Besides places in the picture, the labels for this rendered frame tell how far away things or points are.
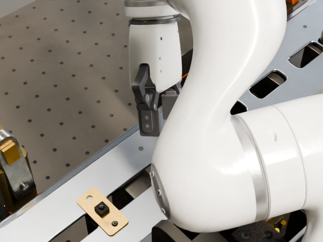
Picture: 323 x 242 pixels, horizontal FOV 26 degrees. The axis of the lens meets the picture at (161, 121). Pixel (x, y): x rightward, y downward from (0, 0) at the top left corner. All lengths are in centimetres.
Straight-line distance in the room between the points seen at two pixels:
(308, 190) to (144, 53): 43
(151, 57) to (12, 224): 33
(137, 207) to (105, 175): 8
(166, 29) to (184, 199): 44
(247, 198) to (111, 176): 52
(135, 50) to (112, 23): 76
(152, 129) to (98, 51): 71
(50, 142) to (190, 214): 94
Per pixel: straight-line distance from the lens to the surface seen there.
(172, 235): 83
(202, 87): 61
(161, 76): 99
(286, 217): 104
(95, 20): 176
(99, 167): 111
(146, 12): 98
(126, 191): 110
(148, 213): 106
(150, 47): 98
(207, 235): 96
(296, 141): 61
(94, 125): 154
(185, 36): 125
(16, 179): 109
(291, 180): 61
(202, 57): 63
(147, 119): 99
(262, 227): 95
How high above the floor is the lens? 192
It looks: 52 degrees down
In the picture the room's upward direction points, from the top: straight up
